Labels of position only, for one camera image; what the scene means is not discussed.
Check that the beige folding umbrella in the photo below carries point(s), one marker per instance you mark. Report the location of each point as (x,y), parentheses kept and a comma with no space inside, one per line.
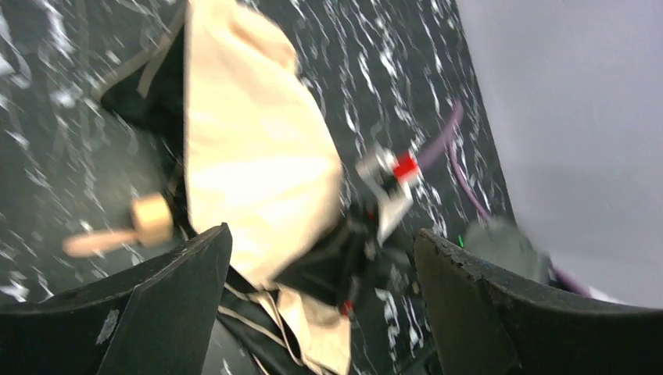
(258,156)

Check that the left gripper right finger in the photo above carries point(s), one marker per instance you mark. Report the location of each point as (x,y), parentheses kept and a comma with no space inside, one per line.
(488,320)

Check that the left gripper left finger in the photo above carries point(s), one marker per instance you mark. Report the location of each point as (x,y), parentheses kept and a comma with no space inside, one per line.
(154,318)

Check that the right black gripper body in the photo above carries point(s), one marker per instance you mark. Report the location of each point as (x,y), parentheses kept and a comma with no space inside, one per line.
(348,262)

